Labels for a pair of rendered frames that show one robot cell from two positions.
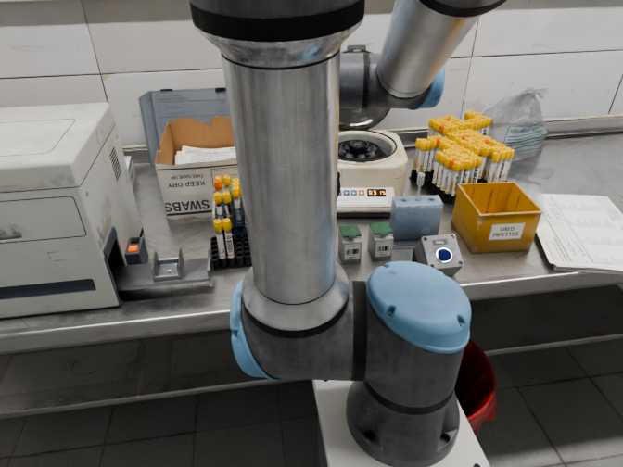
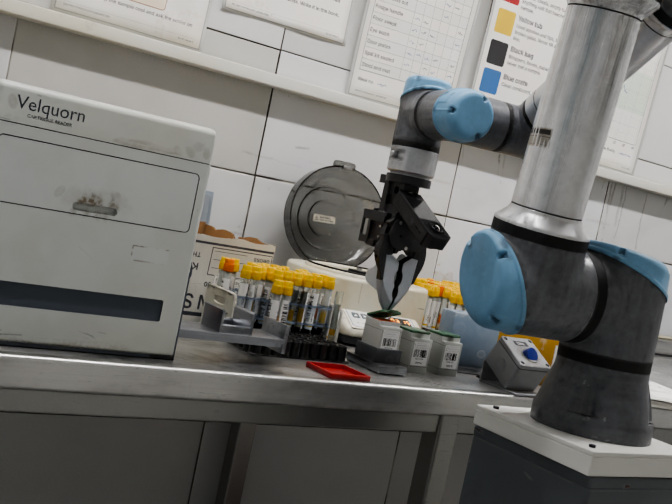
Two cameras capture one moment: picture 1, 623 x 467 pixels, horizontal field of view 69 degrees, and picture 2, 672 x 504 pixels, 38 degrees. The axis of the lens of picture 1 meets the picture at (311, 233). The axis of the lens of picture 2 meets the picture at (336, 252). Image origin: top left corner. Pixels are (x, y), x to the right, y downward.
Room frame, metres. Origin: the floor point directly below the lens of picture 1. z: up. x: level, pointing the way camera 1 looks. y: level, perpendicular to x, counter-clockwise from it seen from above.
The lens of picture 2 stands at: (-0.57, 0.73, 1.12)
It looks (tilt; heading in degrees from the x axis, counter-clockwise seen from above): 3 degrees down; 334
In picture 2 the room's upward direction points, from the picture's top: 12 degrees clockwise
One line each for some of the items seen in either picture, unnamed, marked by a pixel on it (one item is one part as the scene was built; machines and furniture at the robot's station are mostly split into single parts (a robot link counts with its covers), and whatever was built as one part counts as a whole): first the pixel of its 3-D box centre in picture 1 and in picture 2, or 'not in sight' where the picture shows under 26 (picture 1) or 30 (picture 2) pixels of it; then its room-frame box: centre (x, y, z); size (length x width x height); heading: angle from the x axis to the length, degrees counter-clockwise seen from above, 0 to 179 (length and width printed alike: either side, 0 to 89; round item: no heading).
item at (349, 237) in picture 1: (349, 244); (411, 349); (0.77, -0.08, 0.91); 0.05 x 0.04 x 0.07; 8
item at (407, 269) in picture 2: not in sight; (393, 281); (0.77, -0.02, 1.01); 0.06 x 0.03 x 0.09; 8
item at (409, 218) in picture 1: (414, 220); (466, 341); (0.83, -0.23, 0.92); 0.10 x 0.07 x 0.10; 93
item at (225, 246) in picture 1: (249, 232); (293, 316); (0.78, 0.13, 0.93); 0.17 x 0.09 x 0.11; 99
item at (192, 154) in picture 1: (214, 163); (171, 264); (1.07, 0.25, 0.95); 0.29 x 0.25 x 0.15; 8
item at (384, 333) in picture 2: not in sight; (380, 339); (0.75, -0.01, 0.92); 0.05 x 0.04 x 0.06; 8
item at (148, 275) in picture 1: (156, 270); (212, 323); (0.67, 0.29, 0.92); 0.21 x 0.07 x 0.05; 98
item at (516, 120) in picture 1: (510, 120); not in sight; (1.31, -0.60, 0.97); 0.26 x 0.17 x 0.19; 114
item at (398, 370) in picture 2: not in sight; (377, 356); (0.74, -0.01, 0.89); 0.09 x 0.05 x 0.04; 8
